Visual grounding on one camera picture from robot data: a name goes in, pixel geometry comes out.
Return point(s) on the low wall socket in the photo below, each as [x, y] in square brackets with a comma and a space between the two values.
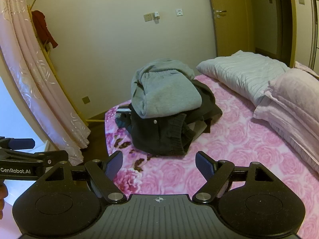
[86, 100]

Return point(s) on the red hanging garment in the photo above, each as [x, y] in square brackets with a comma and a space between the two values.
[41, 29]

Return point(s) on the small striped cloth item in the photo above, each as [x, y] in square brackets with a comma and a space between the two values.
[123, 109]

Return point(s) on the wooden coat rack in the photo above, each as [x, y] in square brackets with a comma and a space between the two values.
[46, 49]

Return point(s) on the black garment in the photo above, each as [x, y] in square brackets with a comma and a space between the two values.
[172, 136]

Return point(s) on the cream wardrobe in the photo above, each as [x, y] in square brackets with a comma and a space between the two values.
[305, 33]

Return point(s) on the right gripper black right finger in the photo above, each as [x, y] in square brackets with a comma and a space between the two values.
[217, 175]

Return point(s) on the grey sweatpants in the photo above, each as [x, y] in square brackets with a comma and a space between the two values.
[163, 88]

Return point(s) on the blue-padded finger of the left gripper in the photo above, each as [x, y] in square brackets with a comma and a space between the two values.
[16, 144]

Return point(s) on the pink rose bed blanket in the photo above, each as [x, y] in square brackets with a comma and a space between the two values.
[236, 137]

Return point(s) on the pink floral curtain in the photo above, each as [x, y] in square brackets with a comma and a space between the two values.
[37, 84]

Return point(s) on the white plug adapter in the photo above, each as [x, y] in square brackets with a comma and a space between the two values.
[156, 17]

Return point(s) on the person's left hand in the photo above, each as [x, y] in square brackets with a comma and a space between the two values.
[3, 195]

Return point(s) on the white wall switch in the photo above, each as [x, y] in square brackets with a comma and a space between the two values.
[179, 12]

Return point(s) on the wooden door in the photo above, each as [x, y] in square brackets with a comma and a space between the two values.
[235, 31]

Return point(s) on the metal door handle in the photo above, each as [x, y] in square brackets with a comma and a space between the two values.
[219, 13]

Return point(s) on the grey striped quilt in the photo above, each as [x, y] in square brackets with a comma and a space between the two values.
[246, 73]

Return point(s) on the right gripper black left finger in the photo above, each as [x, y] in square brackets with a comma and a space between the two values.
[101, 176]

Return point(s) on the beige wall socket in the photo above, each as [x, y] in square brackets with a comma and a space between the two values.
[148, 17]

